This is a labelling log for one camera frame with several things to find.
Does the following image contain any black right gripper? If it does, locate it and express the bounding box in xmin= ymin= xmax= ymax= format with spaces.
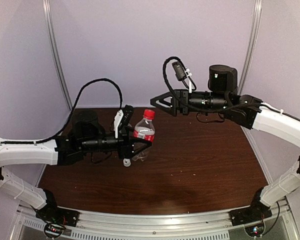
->
xmin=149 ymin=88 xmax=229 ymax=117

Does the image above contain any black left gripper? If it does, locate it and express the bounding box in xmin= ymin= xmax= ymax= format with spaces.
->
xmin=80 ymin=125 xmax=152 ymax=159

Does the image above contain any red label soda bottle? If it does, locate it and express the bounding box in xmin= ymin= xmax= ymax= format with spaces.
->
xmin=132 ymin=115 xmax=155 ymax=162

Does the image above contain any red soda bottle cap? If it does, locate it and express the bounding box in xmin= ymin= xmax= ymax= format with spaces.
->
xmin=143 ymin=109 xmax=155 ymax=120

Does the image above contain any white bottle cap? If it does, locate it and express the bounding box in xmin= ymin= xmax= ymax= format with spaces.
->
xmin=122 ymin=158 xmax=131 ymax=167

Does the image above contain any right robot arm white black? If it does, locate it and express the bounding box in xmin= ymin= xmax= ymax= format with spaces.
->
xmin=150 ymin=64 xmax=300 ymax=221

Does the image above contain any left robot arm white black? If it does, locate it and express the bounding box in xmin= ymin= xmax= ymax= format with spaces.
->
xmin=0 ymin=110 xmax=154 ymax=222

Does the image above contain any left round circuit board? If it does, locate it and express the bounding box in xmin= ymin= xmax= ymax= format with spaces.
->
xmin=43 ymin=222 xmax=66 ymax=239

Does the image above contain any round circuit board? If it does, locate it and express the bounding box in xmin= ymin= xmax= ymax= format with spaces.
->
xmin=43 ymin=222 xmax=66 ymax=239
xmin=244 ymin=221 xmax=266 ymax=238

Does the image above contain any right round circuit board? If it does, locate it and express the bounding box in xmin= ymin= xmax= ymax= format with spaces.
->
xmin=244 ymin=221 xmax=266 ymax=238

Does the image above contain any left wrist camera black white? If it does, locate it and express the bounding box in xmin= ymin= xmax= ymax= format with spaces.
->
xmin=113 ymin=105 xmax=134 ymax=139

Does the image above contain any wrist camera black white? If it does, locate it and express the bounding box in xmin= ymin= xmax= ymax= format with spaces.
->
xmin=172 ymin=61 xmax=193 ymax=93
xmin=113 ymin=105 xmax=134 ymax=139

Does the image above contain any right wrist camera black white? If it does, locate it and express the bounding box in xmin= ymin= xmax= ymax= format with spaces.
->
xmin=172 ymin=61 xmax=193 ymax=93

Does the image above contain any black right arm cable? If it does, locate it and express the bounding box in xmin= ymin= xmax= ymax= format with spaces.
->
xmin=162 ymin=56 xmax=261 ymax=111

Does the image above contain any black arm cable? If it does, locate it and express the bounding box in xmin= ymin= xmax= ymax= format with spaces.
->
xmin=162 ymin=56 xmax=261 ymax=111
xmin=37 ymin=78 xmax=124 ymax=146

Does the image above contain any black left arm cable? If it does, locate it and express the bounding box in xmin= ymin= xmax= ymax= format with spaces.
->
xmin=37 ymin=78 xmax=124 ymax=146

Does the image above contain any aluminium front rail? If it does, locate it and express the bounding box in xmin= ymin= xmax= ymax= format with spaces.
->
xmin=14 ymin=197 xmax=296 ymax=240

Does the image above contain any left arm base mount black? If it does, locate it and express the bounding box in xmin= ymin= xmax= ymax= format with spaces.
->
xmin=33 ymin=206 xmax=80 ymax=227

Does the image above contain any right aluminium frame post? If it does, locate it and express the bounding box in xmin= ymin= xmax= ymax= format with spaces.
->
xmin=238 ymin=0 xmax=263 ymax=94

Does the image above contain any aluminium frame post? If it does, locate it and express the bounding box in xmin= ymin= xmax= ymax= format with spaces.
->
xmin=238 ymin=0 xmax=263 ymax=94
xmin=42 ymin=0 xmax=73 ymax=111

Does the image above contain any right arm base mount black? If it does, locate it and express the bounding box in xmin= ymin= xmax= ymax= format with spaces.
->
xmin=229 ymin=206 xmax=273 ymax=226

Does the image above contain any left aluminium frame post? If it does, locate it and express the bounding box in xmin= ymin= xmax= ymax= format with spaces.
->
xmin=42 ymin=0 xmax=73 ymax=111

